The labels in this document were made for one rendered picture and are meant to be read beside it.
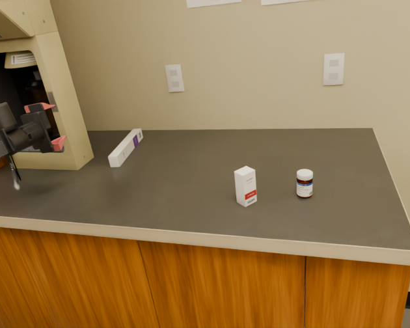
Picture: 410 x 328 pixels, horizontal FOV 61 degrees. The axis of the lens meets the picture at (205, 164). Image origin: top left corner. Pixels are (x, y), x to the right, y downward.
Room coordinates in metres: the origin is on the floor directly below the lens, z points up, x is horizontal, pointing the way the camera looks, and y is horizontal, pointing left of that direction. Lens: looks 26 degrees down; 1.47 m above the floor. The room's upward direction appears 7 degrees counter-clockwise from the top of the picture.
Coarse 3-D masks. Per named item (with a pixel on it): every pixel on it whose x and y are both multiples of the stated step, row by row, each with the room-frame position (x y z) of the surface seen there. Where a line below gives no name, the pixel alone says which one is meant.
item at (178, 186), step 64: (320, 128) 1.26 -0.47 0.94; (0, 192) 1.06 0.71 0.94; (64, 192) 1.00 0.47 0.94; (128, 192) 0.94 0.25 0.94; (192, 192) 0.89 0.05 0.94; (256, 192) 0.85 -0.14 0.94; (320, 192) 0.80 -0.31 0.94; (384, 192) 0.77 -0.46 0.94; (320, 256) 0.60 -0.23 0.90; (384, 256) 0.56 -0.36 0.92
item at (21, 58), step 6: (6, 54) 1.26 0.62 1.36; (12, 54) 1.23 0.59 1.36; (18, 54) 1.22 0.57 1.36; (24, 54) 1.23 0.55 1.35; (30, 54) 1.23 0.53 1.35; (6, 60) 1.25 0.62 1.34; (12, 60) 1.22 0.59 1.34; (18, 60) 1.22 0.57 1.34; (24, 60) 1.22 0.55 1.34; (30, 60) 1.22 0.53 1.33; (6, 66) 1.24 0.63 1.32; (12, 66) 1.22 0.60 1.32; (18, 66) 1.21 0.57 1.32; (24, 66) 1.21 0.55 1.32
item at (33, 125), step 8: (24, 120) 0.94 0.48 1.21; (32, 120) 0.93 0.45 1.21; (40, 120) 0.92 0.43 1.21; (24, 128) 0.88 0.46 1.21; (32, 128) 0.89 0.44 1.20; (40, 128) 0.91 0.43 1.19; (32, 136) 0.88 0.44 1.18; (40, 136) 0.90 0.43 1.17; (48, 136) 0.92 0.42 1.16; (32, 144) 0.88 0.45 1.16; (40, 144) 0.92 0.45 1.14; (48, 144) 0.91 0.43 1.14
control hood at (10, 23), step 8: (0, 8) 1.06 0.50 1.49; (8, 8) 1.09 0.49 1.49; (16, 8) 1.12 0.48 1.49; (24, 8) 1.15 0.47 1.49; (0, 16) 1.08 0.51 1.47; (8, 16) 1.08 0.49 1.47; (16, 16) 1.11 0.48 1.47; (24, 16) 1.14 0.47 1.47; (0, 24) 1.11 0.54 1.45; (8, 24) 1.10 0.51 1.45; (16, 24) 1.10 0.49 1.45; (24, 24) 1.13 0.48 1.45; (0, 32) 1.14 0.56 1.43; (8, 32) 1.13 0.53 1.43; (16, 32) 1.13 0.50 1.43; (24, 32) 1.12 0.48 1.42; (32, 32) 1.15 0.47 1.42
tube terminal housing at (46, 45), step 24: (0, 0) 1.19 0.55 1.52; (24, 0) 1.16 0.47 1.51; (48, 0) 1.26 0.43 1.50; (48, 24) 1.22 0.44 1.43; (0, 48) 1.21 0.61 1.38; (24, 48) 1.18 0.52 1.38; (48, 48) 1.19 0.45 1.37; (48, 72) 1.16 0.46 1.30; (72, 96) 1.24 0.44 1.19; (72, 120) 1.20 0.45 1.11; (72, 144) 1.17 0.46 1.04; (24, 168) 1.24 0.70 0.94; (48, 168) 1.20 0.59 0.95; (72, 168) 1.16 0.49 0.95
